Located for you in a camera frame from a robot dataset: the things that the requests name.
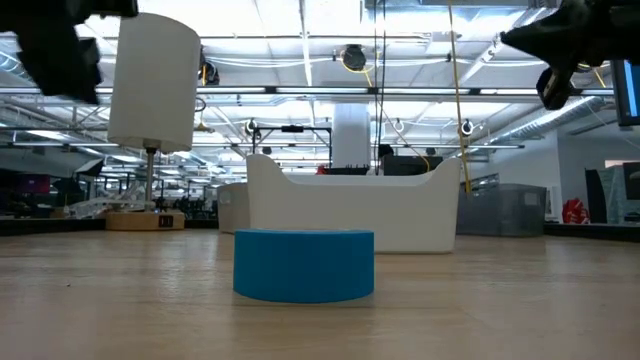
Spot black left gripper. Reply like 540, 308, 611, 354
17, 22, 104, 105

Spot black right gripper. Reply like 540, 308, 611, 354
499, 0, 640, 111

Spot blue tape roll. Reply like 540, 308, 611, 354
232, 228, 376, 305

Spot computer monitor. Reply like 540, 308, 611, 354
609, 58, 640, 127

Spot white lamp with wooden base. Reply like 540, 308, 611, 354
103, 12, 202, 232

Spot red bag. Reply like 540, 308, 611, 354
562, 198, 590, 225

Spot transparent grey plastic bin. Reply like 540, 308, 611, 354
455, 183, 548, 237

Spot dark background screen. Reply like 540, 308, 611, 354
383, 154, 445, 176

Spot person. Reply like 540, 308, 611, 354
378, 143, 396, 176

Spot white plastic bin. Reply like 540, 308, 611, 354
245, 153, 462, 255

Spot yellow hanging cord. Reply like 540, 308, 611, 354
447, 0, 474, 195

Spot black ceiling cable reel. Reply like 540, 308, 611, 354
342, 43, 369, 72
201, 59, 221, 86

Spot black hanging cables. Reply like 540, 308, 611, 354
373, 0, 389, 176

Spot black metal frame rig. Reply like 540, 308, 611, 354
252, 124, 334, 169

